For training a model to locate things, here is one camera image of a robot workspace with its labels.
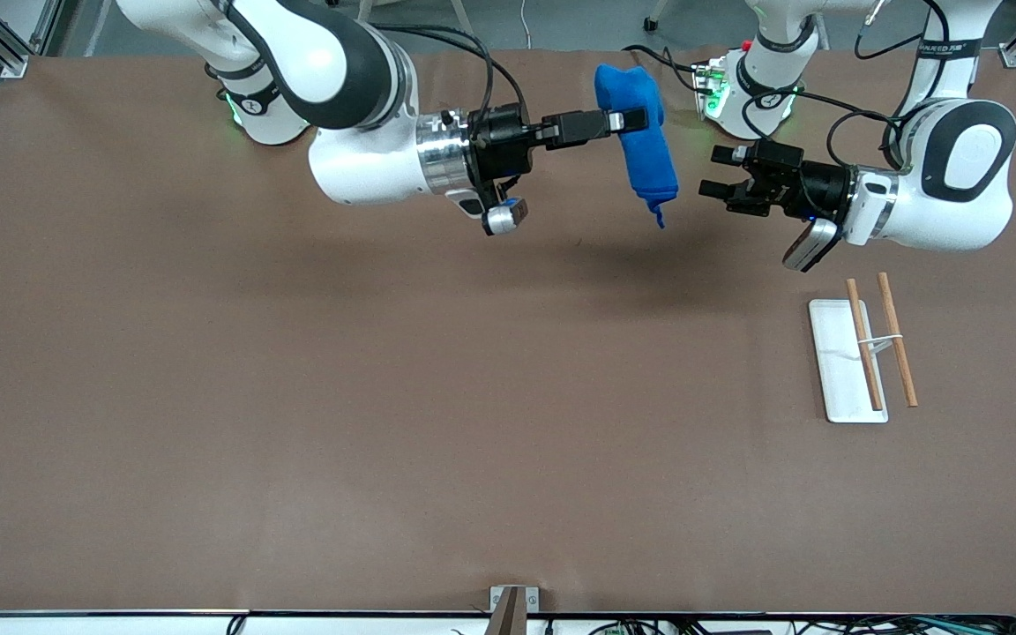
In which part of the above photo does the tangled cable bundle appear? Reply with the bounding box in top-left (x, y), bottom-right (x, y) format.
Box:
top-left (592, 614), bottom-right (1016, 635)

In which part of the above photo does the wooden rack rod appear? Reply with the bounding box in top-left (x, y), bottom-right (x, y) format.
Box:
top-left (878, 272), bottom-right (920, 408)
top-left (846, 279), bottom-right (885, 412)

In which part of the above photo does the black arm base cable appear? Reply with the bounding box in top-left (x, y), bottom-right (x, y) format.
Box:
top-left (623, 44), bottom-right (703, 89)

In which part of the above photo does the white towel rack base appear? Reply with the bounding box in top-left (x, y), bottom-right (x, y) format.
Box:
top-left (808, 299), bottom-right (890, 424)

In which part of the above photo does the blue microfibre towel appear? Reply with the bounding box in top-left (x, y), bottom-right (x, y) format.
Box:
top-left (594, 65), bottom-right (679, 228)

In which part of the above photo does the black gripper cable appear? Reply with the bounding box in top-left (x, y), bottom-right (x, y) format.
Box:
top-left (367, 22), bottom-right (528, 133)
top-left (742, 0), bottom-right (954, 170)

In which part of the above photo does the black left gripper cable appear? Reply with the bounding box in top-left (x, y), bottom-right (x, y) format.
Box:
top-left (742, 0), bottom-right (954, 170)

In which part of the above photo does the grey metal mount bracket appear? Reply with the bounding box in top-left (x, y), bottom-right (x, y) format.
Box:
top-left (489, 586), bottom-right (541, 635)

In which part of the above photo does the brown paper table cover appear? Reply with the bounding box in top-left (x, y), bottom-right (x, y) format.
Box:
top-left (0, 46), bottom-right (1016, 616)

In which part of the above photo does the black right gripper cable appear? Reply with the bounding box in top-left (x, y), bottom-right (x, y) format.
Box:
top-left (367, 22), bottom-right (528, 133)

